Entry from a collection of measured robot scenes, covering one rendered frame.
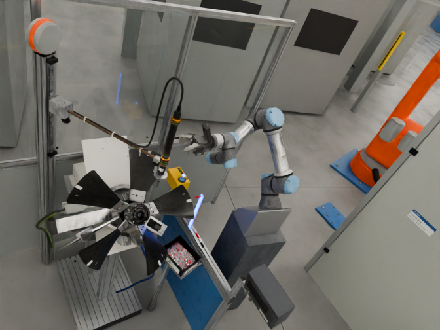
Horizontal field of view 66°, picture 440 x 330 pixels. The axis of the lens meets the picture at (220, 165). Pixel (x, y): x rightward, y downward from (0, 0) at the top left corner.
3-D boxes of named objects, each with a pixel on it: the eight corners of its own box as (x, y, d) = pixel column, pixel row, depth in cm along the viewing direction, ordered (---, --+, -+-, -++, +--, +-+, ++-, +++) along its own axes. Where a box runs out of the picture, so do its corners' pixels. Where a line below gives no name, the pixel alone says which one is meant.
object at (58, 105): (46, 111, 177) (46, 97, 171) (57, 106, 182) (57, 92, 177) (63, 120, 176) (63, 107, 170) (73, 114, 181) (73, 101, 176)
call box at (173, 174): (164, 179, 243) (167, 168, 236) (177, 176, 249) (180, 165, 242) (174, 195, 234) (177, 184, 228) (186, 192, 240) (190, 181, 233)
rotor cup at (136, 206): (141, 224, 195) (150, 229, 184) (116, 222, 186) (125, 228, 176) (145, 199, 195) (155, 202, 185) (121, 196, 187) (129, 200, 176)
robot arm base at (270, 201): (274, 206, 232) (273, 192, 232) (286, 209, 219) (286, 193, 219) (254, 207, 227) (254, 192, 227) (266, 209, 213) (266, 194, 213)
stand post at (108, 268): (95, 300, 262) (107, 228, 205) (107, 295, 267) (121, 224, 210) (97, 305, 259) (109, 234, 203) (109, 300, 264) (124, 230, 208)
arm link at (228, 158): (228, 166, 194) (225, 147, 193) (240, 166, 185) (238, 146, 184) (217, 168, 189) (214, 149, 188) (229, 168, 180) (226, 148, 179)
